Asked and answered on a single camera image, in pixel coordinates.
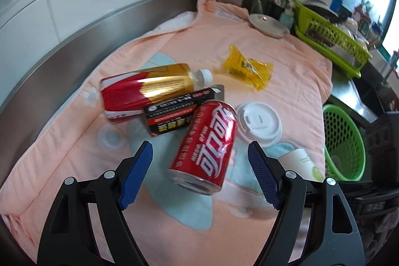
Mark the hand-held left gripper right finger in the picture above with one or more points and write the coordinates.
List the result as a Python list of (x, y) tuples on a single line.
[(263, 175)]

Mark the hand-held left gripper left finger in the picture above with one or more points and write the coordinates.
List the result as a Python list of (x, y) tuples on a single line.
[(137, 175)]

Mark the green plastic basket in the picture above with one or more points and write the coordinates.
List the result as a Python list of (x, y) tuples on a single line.
[(346, 129)]

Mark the white plastic cup lid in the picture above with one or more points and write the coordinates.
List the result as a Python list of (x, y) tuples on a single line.
[(258, 122)]

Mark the red cola can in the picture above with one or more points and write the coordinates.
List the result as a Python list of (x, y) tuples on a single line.
[(209, 144)]

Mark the black red small box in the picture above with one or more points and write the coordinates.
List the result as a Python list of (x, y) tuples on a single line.
[(168, 119)]

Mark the red gold tea bottle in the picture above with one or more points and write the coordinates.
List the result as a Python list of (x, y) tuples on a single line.
[(149, 88)]

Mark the yellow plastic wrapper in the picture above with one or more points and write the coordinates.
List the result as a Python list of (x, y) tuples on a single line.
[(246, 69)]

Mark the pink printed towel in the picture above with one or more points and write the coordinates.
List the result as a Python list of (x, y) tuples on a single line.
[(78, 160)]

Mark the steel sink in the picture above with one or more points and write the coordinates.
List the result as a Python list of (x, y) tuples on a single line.
[(371, 91)]

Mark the steel faucet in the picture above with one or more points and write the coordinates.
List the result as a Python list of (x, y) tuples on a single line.
[(391, 63)]

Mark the green plastic dish rack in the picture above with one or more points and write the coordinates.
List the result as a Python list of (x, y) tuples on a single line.
[(336, 38)]

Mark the stack of white bowls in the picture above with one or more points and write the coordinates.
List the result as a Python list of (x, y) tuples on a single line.
[(352, 24)]

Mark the white ceramic plate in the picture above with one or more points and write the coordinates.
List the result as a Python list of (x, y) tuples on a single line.
[(268, 24)]

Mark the teal soap bottle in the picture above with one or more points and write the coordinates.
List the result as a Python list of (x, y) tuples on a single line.
[(286, 18)]

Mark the steel wok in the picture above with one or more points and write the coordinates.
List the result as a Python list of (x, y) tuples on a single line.
[(318, 7)]

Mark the black knife block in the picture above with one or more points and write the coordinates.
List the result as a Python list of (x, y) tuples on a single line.
[(249, 2)]

